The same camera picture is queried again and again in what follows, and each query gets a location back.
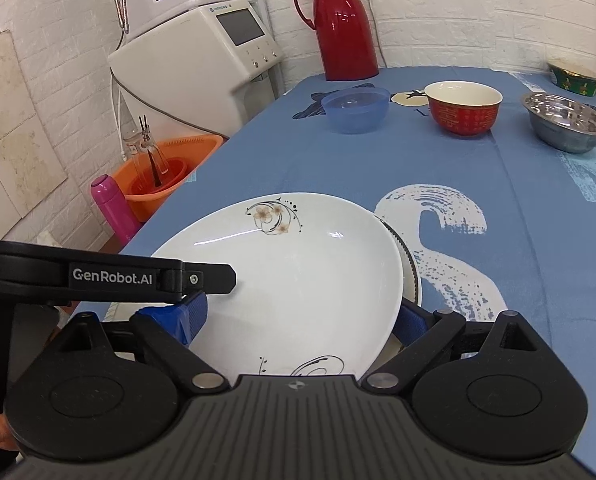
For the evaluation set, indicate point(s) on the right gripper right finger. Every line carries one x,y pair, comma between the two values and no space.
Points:
427,339

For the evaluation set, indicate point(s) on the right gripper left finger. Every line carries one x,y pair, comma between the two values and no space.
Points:
166,334

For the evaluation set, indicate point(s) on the white floral plate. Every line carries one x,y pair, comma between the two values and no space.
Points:
319,286

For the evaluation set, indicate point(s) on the stainless steel bowl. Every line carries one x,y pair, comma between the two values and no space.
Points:
561,122

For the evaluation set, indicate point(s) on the white plate under stack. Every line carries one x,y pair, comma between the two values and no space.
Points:
408,279

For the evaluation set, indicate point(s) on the pink bottle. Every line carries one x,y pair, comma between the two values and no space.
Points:
114,207

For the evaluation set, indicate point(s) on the blue printed tablecloth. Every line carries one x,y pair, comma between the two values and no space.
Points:
501,220

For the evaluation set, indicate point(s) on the orange plastic basin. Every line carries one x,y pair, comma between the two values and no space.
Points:
184,155

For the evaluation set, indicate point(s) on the glass bottle with chopsticks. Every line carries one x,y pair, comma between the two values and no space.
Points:
148,161

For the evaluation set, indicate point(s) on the red and white bowl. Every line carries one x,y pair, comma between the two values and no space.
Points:
464,108

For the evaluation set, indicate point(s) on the blue plastic bowl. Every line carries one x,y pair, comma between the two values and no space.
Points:
356,110

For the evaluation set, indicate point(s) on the white countertop appliance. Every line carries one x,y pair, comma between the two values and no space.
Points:
209,70

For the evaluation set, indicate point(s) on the green patterned bowl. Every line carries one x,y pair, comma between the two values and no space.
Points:
572,78

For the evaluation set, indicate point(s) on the red thermos jug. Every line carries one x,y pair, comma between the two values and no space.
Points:
344,38

